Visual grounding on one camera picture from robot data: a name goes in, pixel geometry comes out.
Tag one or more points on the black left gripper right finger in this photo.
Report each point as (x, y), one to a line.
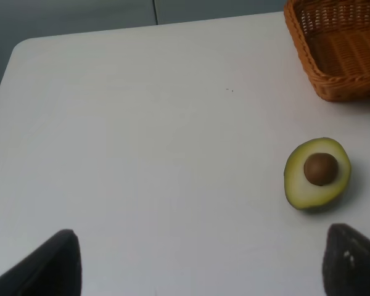
(346, 262)

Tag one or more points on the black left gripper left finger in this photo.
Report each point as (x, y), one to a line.
(54, 268)

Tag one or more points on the brown wicker basket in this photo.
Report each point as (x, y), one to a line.
(332, 39)

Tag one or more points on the halved avocado with pit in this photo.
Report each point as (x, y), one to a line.
(316, 174)

